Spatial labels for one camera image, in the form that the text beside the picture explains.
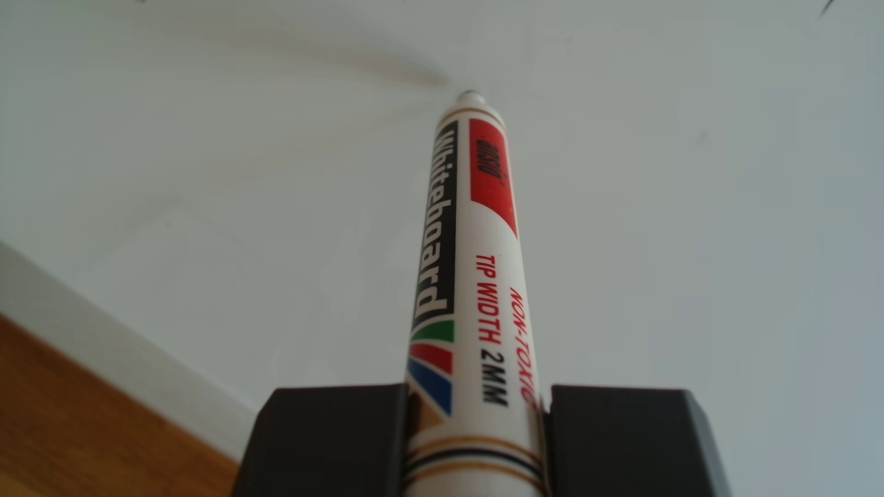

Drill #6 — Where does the white whiteboard marker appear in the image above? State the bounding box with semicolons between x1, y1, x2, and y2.
402;88;550;497

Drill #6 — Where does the whiteboard with grey frame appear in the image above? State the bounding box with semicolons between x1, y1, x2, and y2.
0;0;884;497

